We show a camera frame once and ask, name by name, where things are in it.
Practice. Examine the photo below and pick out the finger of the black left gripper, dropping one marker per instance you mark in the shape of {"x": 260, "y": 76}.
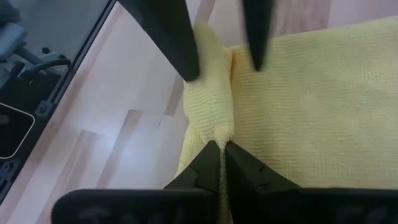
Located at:
{"x": 258, "y": 31}
{"x": 168, "y": 37}

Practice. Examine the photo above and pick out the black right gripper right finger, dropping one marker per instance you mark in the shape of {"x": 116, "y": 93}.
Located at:
{"x": 245, "y": 177}

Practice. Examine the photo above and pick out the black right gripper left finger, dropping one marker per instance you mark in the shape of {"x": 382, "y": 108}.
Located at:
{"x": 202, "y": 174}

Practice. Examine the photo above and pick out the yellow microfiber towel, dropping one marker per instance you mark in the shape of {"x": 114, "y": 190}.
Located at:
{"x": 311, "y": 109}

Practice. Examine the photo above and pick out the black panel with white rim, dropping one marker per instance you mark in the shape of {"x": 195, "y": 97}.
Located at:
{"x": 12, "y": 133}

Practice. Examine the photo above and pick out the black aluminium table frame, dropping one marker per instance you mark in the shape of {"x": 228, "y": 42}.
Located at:
{"x": 46, "y": 105}

